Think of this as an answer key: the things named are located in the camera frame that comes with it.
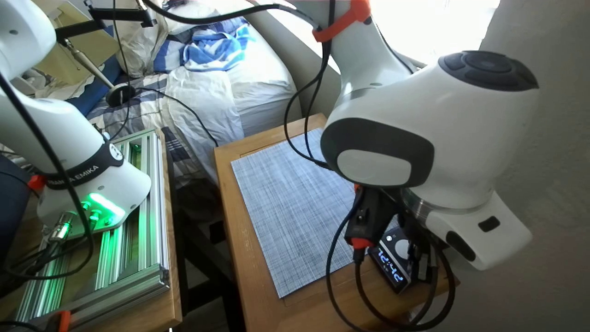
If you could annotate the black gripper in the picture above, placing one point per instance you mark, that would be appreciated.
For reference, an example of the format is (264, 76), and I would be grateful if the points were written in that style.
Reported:
(388, 213)

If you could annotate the black digital alarm clock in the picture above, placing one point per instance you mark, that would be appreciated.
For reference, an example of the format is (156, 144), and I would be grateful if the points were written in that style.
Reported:
(393, 261)

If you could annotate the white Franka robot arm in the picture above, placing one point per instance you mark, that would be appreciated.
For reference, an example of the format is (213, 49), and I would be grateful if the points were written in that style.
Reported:
(467, 141)

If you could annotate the gray woven placemat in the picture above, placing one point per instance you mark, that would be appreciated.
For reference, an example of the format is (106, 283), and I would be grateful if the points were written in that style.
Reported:
(288, 209)

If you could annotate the wooden side table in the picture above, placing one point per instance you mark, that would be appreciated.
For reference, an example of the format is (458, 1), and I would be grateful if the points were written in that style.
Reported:
(259, 307)

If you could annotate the white bedding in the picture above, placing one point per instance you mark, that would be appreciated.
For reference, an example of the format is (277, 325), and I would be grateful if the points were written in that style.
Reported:
(259, 85)

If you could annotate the blue white striped cloth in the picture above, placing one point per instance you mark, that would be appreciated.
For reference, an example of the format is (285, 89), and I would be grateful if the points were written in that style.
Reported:
(209, 49)

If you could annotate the orange clamp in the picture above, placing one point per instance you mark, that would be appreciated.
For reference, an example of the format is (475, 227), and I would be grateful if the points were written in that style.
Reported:
(62, 320)

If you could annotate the tan cardboard piece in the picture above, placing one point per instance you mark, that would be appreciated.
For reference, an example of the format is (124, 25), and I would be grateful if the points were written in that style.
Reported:
(74, 61)

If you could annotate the dark blue bag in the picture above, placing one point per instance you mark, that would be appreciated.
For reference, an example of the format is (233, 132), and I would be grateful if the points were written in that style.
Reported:
(12, 209)

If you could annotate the gray upholstered bed frame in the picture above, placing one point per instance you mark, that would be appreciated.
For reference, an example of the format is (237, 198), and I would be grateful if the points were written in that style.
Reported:
(288, 61)

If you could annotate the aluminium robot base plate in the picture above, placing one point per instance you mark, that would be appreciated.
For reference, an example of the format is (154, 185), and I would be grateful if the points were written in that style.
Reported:
(141, 259)

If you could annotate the black camera tripod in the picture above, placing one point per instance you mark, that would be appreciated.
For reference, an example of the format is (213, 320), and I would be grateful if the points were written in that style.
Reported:
(117, 14)

